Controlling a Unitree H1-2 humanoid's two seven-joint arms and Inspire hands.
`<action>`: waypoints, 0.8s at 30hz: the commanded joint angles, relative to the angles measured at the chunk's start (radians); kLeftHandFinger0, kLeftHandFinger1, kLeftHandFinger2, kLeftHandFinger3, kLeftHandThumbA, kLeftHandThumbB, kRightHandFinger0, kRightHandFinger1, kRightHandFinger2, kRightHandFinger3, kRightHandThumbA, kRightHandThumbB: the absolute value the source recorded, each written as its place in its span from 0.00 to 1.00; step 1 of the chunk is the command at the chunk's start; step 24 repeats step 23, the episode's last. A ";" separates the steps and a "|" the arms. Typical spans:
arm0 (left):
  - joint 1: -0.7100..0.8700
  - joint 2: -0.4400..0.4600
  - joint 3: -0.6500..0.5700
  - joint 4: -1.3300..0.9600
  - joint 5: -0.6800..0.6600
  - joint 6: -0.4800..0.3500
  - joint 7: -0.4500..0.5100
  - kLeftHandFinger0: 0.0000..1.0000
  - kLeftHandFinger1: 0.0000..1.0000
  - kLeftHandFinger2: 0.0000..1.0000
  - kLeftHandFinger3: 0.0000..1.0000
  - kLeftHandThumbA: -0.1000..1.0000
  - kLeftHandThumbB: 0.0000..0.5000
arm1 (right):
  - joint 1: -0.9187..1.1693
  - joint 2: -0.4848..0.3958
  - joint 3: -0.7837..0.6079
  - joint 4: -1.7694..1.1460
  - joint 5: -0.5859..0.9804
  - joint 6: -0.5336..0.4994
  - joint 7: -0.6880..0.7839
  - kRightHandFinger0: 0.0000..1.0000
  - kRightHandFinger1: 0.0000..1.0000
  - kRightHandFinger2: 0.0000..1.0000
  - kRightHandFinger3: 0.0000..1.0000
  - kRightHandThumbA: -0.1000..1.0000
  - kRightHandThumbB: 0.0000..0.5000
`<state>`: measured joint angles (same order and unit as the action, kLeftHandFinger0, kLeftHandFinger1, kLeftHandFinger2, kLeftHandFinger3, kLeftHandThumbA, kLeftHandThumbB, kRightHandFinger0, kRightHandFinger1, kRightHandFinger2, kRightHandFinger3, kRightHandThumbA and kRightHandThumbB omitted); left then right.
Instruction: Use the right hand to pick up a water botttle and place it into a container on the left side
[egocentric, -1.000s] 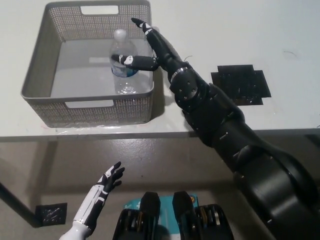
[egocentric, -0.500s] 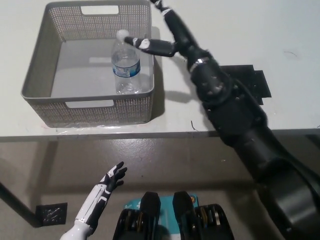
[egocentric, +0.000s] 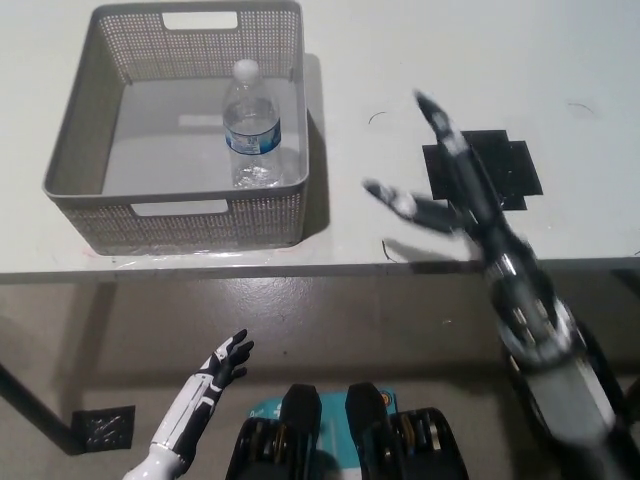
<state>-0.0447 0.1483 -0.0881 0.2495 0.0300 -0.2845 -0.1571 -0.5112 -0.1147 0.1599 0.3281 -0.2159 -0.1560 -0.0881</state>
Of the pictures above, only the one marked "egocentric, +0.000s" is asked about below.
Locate black metal table leg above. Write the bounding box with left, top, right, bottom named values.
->
left=0, top=366, right=87, bottom=457

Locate grey perforated plastic basket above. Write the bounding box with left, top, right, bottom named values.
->
left=42, top=0, right=310, bottom=257

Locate black tape patch on table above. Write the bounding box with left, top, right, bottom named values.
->
left=422, top=129, right=545, bottom=212

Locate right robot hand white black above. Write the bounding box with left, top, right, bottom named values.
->
left=363, top=89, right=540, bottom=275

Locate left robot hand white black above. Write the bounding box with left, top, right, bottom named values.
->
left=150, top=328, right=255, bottom=459

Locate clear plastic water bottle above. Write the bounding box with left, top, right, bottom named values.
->
left=222, top=58, right=285, bottom=189

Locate black tape patch on floor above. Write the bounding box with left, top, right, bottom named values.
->
left=71, top=404, right=137, bottom=454

